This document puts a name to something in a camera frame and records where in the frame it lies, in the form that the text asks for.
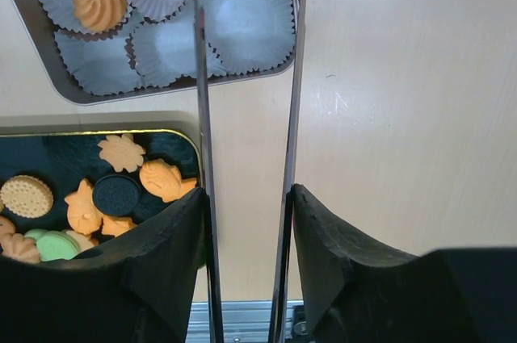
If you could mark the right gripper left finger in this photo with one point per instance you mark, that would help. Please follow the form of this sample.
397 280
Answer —
137 287

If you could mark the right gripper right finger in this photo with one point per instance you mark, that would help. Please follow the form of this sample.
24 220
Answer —
358 289

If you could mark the dotted round biscuit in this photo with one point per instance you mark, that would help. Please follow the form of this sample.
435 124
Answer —
27 196

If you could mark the swirl butter cookie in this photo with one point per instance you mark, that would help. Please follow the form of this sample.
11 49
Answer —
100 15

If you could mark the metal tongs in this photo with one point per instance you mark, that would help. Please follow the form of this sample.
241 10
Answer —
277 326

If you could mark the green sandwich cookie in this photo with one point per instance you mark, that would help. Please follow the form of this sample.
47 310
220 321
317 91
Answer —
54 245

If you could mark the fish shaped cookie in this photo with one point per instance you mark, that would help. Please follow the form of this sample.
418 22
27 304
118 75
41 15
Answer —
165 181

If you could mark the lower swirl cookie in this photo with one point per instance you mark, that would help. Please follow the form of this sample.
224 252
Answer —
20 248

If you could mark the black serving tray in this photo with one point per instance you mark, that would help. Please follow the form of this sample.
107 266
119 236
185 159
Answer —
62 160

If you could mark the flower shaped cookie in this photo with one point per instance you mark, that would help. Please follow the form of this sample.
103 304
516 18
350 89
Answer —
121 152

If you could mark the lower chocolate chip cookie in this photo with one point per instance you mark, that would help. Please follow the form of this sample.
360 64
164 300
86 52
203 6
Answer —
6 227

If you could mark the gold cookie tin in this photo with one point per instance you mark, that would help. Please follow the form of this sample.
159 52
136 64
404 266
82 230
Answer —
153 49

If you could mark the aluminium rail frame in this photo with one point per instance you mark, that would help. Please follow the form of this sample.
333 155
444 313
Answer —
247 321

